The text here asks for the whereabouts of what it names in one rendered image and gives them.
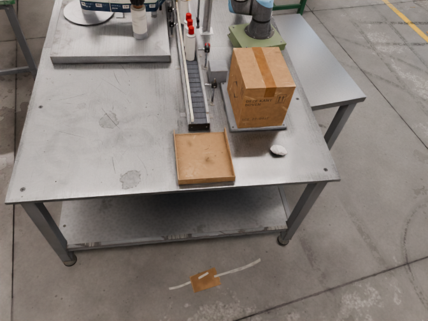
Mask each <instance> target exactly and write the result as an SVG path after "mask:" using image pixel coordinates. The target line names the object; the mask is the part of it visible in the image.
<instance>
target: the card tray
mask: <svg viewBox="0 0 428 321"><path fill-rule="evenodd" d="M174 141H175V155H176V169H177V177H178V184H179V185H185V184H195V183H213V182H232V181H234V180H235V177H236V175H235V171H234V166H233V162H232V156H231V151H230V147H229V141H228V138H227V132H226V128H224V132H202V133H187V134H175V130H174Z"/></svg>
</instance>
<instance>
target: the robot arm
mask: <svg viewBox="0 0 428 321"><path fill-rule="evenodd" d="M273 1H274V0H228V7H229V11H230V12H231V13H235V14H242V15H251V16H252V19H251V22H250V24H249V26H248V32H249V33H250V34H251V35H252V36H256V37H266V36H269V35H270V34H271V31H272V27H271V14H272V9H273Z"/></svg>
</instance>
